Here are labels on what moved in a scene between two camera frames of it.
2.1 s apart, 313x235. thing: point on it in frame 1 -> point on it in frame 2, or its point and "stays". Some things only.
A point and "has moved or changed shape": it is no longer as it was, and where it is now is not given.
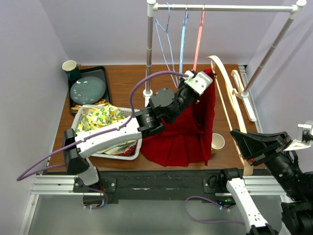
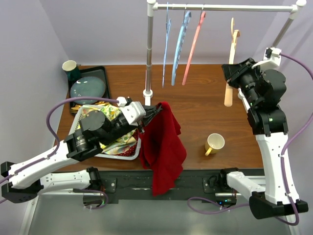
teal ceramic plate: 87,90 stays
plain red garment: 187,140 has moved or changed shape
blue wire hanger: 167,31 has moved or changed shape
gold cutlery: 101,103 stays
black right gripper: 251,143 -> 233,72
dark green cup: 72,70 stays
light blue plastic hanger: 183,39 has moved or changed shape
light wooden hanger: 237,121 -> 228,97
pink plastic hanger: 195,59 -> 202,16
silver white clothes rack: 297,11 stays
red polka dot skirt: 131,152 stays
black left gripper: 183,84 -> 150,111
